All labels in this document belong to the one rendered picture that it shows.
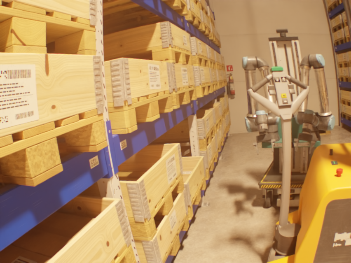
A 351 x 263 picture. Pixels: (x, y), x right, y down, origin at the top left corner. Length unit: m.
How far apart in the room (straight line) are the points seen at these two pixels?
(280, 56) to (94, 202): 2.38
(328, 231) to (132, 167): 1.53
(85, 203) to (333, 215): 1.11
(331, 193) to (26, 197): 1.15
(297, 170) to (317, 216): 1.92
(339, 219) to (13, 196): 1.27
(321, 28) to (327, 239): 6.59
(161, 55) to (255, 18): 5.28
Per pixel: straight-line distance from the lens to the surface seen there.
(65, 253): 0.84
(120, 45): 2.28
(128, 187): 1.35
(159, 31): 2.17
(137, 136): 1.53
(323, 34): 7.50
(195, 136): 3.05
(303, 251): 1.40
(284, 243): 1.76
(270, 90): 1.66
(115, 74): 1.29
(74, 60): 0.92
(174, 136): 3.23
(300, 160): 3.09
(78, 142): 1.04
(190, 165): 3.03
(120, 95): 1.29
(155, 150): 2.10
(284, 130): 1.67
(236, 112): 7.13
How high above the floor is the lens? 1.38
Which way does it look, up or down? 9 degrees down
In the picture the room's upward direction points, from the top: 6 degrees counter-clockwise
